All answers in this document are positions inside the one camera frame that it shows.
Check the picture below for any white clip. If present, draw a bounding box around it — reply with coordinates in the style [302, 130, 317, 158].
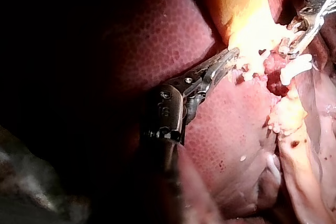
[282, 54, 313, 76]
[279, 64, 302, 87]

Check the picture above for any right arm instrument jaw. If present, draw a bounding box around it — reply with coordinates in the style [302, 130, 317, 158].
[287, 0, 333, 60]
[287, 15, 310, 33]

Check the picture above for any pale fatty tissue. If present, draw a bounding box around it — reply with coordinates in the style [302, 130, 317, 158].
[275, 69, 336, 224]
[266, 89, 308, 137]

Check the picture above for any left arm instrument jaw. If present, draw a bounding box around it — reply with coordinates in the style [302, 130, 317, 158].
[183, 47, 240, 80]
[203, 55, 239, 86]

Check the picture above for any left arm instrument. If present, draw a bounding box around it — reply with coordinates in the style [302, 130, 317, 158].
[140, 72, 211, 146]

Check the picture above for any dark red liver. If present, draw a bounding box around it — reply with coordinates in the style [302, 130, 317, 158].
[99, 0, 336, 224]

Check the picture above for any gallbladder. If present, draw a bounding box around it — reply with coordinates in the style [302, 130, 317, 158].
[207, 0, 295, 82]

